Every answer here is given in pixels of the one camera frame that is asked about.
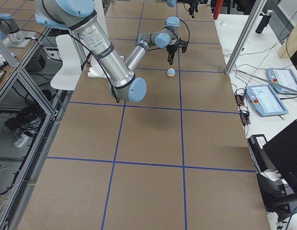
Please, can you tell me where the far blue teach pendant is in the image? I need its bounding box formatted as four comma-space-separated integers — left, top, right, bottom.
267, 68, 297, 91

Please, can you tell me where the red cylinder object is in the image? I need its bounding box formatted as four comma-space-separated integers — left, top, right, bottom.
213, 0, 224, 20

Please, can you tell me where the brown paper table cover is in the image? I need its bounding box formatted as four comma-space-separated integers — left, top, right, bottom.
18, 1, 270, 230

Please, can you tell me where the near blue teach pendant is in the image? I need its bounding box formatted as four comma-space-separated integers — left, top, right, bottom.
245, 84, 288, 117

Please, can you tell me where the black laptop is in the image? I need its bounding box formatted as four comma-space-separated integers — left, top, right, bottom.
263, 119, 297, 192

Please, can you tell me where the blue teach pendant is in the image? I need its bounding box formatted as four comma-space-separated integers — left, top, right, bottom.
245, 84, 288, 117
267, 68, 297, 91

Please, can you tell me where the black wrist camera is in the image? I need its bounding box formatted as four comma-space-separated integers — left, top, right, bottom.
177, 38, 189, 53

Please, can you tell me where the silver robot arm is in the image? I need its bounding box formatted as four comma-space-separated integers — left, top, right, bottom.
165, 0, 200, 18
34, 0, 180, 102

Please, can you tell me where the aluminium frame post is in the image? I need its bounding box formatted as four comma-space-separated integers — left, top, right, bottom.
224, 0, 267, 75

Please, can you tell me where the black bottle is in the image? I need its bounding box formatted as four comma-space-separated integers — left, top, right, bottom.
255, 10, 273, 34

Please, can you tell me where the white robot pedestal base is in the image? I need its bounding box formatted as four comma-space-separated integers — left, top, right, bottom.
87, 0, 125, 80

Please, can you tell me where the white plastic chair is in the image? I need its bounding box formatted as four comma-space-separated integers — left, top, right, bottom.
50, 34, 82, 91

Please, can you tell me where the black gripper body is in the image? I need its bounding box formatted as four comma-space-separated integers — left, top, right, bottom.
188, 0, 198, 11
166, 45, 177, 56

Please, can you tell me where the black power adapter box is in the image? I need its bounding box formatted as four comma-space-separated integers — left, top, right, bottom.
248, 134, 275, 172

